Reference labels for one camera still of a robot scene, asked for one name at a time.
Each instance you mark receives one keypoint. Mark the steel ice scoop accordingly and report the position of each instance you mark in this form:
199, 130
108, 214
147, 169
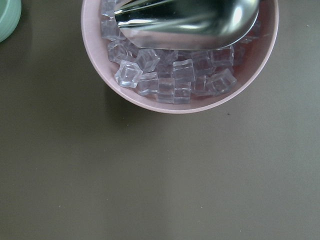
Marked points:
189, 25

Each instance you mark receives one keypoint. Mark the pink bowl with ice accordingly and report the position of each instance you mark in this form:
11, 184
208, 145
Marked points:
256, 56

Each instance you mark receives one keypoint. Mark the mint green bowl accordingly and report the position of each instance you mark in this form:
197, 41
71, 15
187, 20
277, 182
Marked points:
10, 13

